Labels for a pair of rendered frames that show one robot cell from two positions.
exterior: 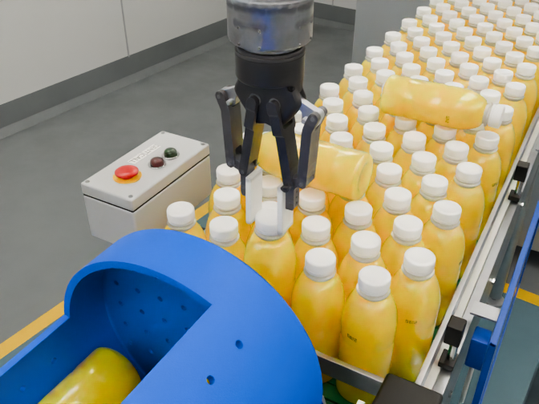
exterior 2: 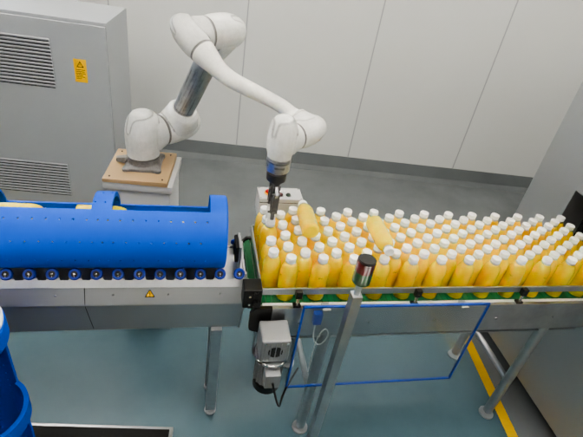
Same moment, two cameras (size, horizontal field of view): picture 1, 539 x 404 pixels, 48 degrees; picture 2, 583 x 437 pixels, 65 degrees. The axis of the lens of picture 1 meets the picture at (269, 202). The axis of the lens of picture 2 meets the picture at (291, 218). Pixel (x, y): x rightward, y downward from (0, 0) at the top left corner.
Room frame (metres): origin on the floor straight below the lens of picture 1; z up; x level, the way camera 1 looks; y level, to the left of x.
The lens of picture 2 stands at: (-0.37, -1.12, 2.17)
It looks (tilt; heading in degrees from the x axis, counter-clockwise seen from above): 34 degrees down; 45
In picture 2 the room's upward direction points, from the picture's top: 10 degrees clockwise
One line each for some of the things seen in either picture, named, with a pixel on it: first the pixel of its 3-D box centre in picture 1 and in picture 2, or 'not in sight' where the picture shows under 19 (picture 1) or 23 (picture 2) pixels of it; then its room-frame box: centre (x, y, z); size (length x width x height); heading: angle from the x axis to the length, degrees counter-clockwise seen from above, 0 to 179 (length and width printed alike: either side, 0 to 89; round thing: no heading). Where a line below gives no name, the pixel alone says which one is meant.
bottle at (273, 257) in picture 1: (269, 280); (267, 241); (0.62, 0.00, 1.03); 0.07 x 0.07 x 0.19
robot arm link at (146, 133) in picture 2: not in sight; (144, 132); (0.46, 0.80, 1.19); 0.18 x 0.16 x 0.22; 10
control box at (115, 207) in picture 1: (151, 187); (278, 202); (0.83, 0.19, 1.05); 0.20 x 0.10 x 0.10; 151
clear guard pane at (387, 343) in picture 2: (509, 304); (384, 346); (0.93, -0.50, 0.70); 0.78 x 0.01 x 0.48; 151
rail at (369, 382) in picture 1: (267, 340); (256, 257); (0.58, 0.00, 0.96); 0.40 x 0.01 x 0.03; 61
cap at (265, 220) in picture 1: (270, 221); not in sight; (0.62, 0.00, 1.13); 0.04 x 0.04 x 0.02
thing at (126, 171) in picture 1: (127, 172); not in sight; (0.79, 0.22, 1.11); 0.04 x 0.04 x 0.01
